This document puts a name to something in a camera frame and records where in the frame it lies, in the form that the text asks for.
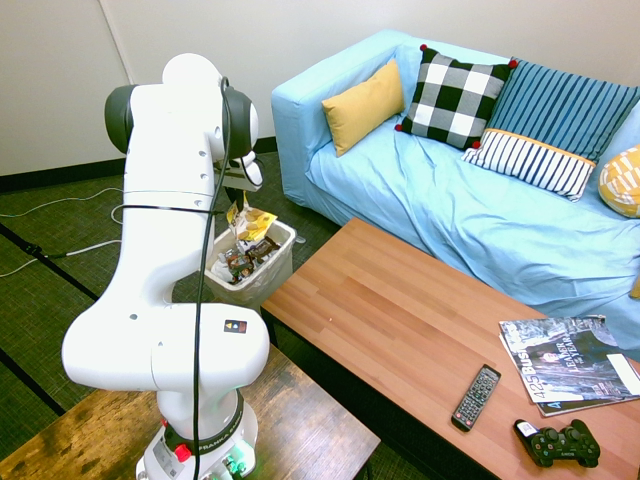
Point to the reddish wooden coffee table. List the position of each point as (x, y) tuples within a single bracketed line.
[(400, 320)]

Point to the black TV remote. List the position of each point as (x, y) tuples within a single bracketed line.
[(476, 398)]

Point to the crumpled white tissue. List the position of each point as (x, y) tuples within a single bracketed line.
[(222, 272)]

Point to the white navy striped pillow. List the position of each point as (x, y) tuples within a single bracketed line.
[(530, 162)]

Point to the dark cover business magazine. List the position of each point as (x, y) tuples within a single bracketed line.
[(565, 357)]

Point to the mustard ribbed pillow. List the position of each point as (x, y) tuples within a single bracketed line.
[(636, 289)]

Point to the orange black snack wrapper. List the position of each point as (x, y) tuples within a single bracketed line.
[(240, 265)]

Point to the black game controller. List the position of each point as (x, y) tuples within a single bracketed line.
[(567, 444)]

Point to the plain mustard yellow pillow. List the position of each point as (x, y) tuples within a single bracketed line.
[(362, 107)]

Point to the rustic dark wood table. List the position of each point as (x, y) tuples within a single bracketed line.
[(310, 425)]

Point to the blue striped pillow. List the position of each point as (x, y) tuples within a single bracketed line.
[(565, 110)]

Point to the white plastic trash bin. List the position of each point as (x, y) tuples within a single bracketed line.
[(270, 280)]

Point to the brown candy wrapper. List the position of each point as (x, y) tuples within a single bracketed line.
[(262, 249)]

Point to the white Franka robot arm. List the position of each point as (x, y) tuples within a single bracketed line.
[(165, 280)]

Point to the black white checkered pillow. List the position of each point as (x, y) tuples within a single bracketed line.
[(455, 97)]

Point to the yellow white patterned bolster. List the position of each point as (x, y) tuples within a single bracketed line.
[(622, 182)]

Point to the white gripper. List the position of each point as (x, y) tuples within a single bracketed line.
[(232, 181)]

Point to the light blue sofa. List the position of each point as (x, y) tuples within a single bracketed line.
[(475, 225)]

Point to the yellow chip bag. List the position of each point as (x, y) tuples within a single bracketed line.
[(250, 222)]

